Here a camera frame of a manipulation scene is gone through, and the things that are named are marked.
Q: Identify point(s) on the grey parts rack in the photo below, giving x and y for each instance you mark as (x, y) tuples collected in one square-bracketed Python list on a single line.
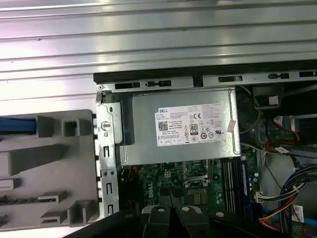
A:
[(49, 168)]

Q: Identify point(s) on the hard disk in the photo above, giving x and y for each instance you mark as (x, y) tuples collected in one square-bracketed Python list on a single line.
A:
[(15, 125)]

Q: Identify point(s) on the black PC case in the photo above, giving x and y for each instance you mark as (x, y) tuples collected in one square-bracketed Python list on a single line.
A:
[(106, 148)]

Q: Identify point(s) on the black RAM slot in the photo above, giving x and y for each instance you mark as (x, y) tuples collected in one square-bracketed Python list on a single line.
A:
[(224, 186), (235, 186), (229, 186)]

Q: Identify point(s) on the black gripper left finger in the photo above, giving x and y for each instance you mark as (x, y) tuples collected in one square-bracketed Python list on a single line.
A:
[(156, 223)]

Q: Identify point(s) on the CPU socket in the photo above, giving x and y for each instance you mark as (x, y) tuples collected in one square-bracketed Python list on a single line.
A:
[(196, 197)]

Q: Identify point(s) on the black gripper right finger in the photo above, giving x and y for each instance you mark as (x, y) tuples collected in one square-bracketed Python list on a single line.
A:
[(190, 223)]

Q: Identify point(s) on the grey power supply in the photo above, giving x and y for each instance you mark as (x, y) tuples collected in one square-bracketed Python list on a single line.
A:
[(143, 129)]

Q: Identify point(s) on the green motherboard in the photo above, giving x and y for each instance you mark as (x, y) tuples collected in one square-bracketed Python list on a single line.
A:
[(151, 178)]

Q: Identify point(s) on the metal socket cover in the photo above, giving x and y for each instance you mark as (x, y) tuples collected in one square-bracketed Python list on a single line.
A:
[(195, 182)]

